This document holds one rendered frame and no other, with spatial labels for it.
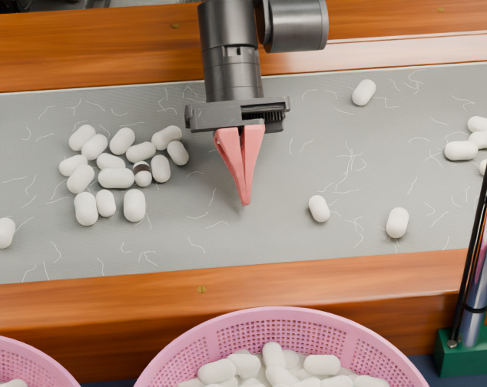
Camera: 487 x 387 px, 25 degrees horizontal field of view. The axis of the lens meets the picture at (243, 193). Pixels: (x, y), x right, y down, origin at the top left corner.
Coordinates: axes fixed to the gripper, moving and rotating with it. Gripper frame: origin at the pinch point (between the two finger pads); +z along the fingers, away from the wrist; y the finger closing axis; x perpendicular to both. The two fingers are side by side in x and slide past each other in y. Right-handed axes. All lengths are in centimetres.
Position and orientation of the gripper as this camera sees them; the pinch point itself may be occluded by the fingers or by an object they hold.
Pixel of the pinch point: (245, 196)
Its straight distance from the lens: 110.7
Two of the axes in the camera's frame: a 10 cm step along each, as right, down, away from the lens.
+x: -0.7, 1.1, 9.9
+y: 9.9, -1.0, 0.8
